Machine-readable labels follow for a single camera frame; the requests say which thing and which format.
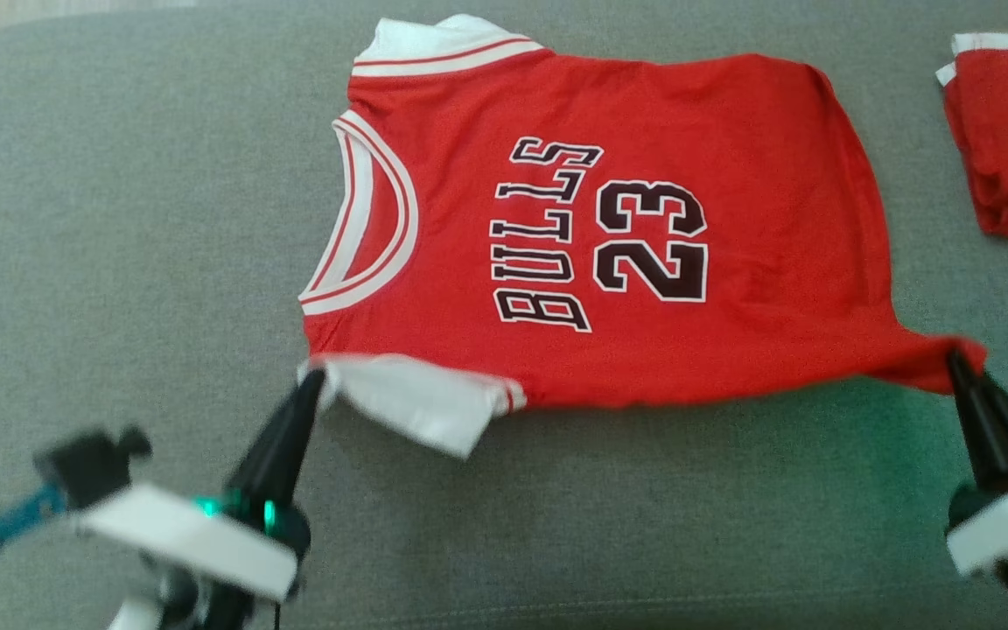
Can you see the red Bulls 23 jersey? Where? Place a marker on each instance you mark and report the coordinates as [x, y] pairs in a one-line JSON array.
[[731, 262]]

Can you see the large grey fabric sofa seat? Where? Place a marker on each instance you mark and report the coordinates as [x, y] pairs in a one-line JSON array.
[[119, 219]]

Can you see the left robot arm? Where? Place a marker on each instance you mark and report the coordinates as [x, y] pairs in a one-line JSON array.
[[171, 604]]

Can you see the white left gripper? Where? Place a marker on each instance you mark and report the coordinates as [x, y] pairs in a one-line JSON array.
[[189, 534]]

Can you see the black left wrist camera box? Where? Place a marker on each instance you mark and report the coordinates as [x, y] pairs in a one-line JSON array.
[[88, 468]]

